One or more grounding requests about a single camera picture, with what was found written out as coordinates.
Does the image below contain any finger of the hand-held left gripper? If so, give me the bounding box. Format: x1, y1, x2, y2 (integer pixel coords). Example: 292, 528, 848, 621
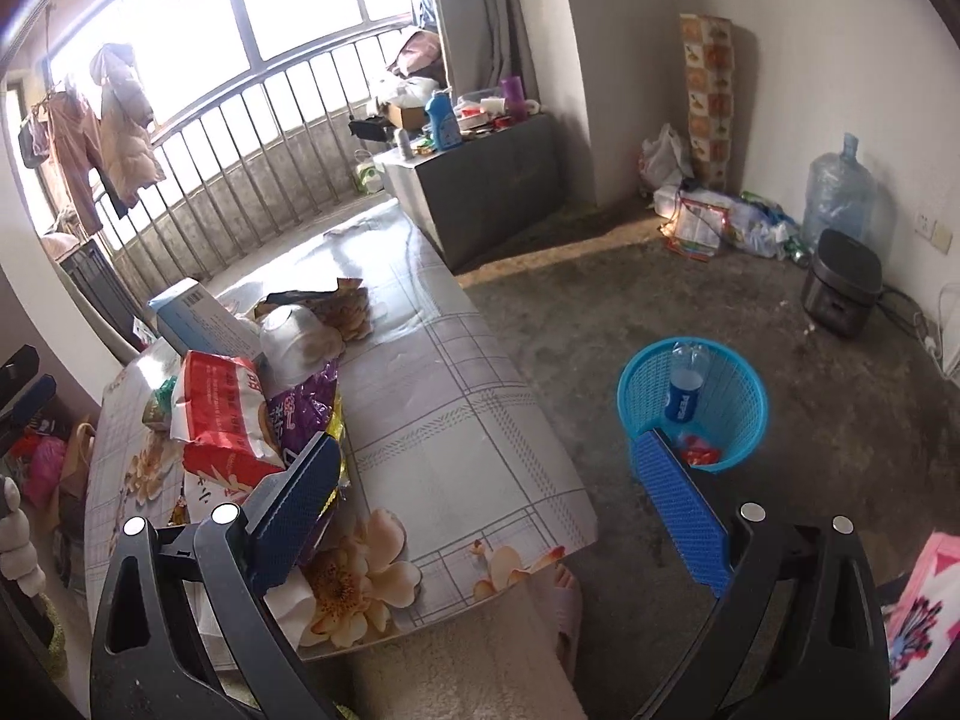
0, 345, 58, 428

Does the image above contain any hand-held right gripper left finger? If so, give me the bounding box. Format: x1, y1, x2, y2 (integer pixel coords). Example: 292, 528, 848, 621
90, 432, 344, 720

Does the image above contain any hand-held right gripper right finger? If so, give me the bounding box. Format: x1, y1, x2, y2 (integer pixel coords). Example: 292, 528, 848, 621
630, 427, 893, 720

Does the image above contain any blue plastic waste basket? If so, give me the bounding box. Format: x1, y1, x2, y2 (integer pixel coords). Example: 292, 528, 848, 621
616, 337, 770, 475

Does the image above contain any blue medicine box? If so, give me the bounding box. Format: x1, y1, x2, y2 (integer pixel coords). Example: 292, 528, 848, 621
147, 277, 262, 359

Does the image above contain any person's left hand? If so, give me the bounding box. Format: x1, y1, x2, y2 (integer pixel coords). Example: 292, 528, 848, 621
0, 476, 46, 601

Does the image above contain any red wrapper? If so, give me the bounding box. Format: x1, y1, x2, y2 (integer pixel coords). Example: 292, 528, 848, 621
673, 431, 722, 467

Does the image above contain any pink plastic bag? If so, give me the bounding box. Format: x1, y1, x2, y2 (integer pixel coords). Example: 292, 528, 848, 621
22, 435, 70, 511

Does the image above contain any tan bag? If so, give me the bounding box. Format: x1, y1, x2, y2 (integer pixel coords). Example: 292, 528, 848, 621
60, 421, 98, 500

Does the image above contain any white tissue paper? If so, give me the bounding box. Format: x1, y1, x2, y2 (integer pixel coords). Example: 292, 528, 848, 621
262, 566, 317, 646

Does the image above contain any purple snack packet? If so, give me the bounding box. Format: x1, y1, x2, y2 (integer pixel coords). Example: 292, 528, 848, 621
259, 360, 347, 518

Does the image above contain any red and white packet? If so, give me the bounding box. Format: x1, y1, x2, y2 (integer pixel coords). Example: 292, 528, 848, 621
169, 349, 287, 505

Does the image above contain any dark crate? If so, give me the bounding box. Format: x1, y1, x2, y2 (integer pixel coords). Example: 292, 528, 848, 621
58, 236, 147, 350

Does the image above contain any clear plastic bottle blue label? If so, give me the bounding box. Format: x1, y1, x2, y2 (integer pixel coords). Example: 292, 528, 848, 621
664, 341, 712, 425

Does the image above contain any green packet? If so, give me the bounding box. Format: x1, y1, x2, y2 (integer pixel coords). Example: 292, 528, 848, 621
142, 376, 181, 430

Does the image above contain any pink slipper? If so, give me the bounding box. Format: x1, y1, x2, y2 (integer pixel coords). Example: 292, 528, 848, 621
544, 562, 584, 665

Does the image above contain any floral plastic tablecloth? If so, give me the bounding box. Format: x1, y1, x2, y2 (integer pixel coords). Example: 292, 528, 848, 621
84, 199, 599, 672

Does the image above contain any cream fuzzy cloth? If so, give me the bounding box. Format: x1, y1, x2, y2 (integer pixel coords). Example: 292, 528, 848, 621
349, 577, 590, 720

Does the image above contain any hanging pink garment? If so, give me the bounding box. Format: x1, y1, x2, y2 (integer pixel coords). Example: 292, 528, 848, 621
34, 79, 106, 237

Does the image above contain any pink printed bag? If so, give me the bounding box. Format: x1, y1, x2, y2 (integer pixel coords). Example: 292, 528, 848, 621
885, 531, 960, 687

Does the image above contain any hanging cream padded jacket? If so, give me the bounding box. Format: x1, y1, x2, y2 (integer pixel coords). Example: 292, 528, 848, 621
90, 43, 167, 212

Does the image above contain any black rice cooker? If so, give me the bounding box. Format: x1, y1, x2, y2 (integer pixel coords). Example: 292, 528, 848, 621
801, 229, 884, 332

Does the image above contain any pile of packets and bottles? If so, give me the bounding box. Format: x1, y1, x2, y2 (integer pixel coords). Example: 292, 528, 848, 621
654, 181, 811, 263

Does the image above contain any metal window railing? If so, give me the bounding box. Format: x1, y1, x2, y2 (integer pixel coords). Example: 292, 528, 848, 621
45, 22, 421, 282

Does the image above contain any white and green bag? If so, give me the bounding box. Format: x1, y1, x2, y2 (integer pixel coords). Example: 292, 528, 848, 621
354, 150, 385, 196

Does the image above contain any large clear water jug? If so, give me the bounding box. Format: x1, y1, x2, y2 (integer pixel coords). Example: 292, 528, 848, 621
801, 133, 877, 252

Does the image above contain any white plastic bag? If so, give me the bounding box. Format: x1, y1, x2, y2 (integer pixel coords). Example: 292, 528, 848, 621
639, 123, 695, 192

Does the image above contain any grey cabinet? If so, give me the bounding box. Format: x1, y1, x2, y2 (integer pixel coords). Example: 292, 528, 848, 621
373, 111, 563, 275

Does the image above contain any cardboard box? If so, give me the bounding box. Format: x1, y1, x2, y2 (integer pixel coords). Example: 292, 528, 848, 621
385, 99, 430, 131

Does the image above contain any blue detergent bottle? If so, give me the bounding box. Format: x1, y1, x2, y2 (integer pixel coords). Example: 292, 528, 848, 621
424, 91, 464, 151

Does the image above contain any grey curtain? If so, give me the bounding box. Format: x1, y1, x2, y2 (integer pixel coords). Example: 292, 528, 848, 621
409, 0, 541, 102

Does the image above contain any power cable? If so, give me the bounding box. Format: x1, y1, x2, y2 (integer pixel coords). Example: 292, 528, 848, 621
879, 285, 950, 376

